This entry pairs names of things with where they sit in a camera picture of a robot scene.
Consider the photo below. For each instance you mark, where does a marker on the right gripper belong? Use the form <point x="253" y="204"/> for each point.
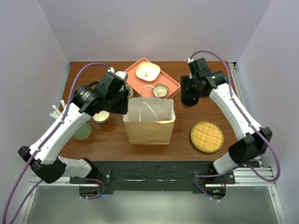
<point x="185" y="81"/>

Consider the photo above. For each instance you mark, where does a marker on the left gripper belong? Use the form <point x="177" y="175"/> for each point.
<point x="123" y="107"/>

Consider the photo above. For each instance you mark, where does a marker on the brown paper cup stack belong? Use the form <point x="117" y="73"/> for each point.
<point x="102" y="118"/>

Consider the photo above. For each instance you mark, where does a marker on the brown paper bag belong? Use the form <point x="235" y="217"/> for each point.
<point x="149" y="121"/>

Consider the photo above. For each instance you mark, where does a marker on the black cup lid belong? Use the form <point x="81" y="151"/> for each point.
<point x="189" y="101"/>

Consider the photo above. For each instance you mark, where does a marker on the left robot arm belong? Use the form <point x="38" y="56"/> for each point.
<point x="109" y="94"/>

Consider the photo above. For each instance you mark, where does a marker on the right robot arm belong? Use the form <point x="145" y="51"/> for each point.
<point x="252" y="138"/>

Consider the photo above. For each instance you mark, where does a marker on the black lid stack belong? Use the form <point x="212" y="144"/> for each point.
<point x="131" y="92"/>

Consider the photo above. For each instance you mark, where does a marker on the green patterned small dish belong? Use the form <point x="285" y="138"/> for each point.
<point x="160" y="90"/>

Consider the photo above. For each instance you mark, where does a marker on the cream square bowl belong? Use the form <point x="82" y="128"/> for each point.
<point x="148" y="72"/>

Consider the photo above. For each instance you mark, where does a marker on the green cup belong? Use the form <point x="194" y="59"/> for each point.
<point x="83" y="132"/>

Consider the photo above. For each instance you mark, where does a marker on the woven bamboo coaster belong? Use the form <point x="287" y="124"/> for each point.
<point x="207" y="137"/>

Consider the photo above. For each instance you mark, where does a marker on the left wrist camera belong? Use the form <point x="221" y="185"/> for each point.
<point x="120" y="74"/>

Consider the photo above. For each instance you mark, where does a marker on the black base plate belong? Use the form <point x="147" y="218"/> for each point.
<point x="190" y="176"/>

